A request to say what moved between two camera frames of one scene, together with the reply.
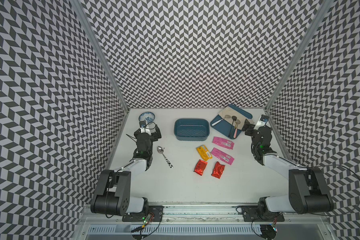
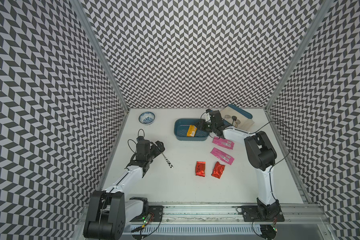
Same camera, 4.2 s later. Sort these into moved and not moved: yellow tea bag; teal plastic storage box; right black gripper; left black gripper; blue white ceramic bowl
Moved: yellow tea bag; left black gripper; right black gripper
Not moved: teal plastic storage box; blue white ceramic bowl
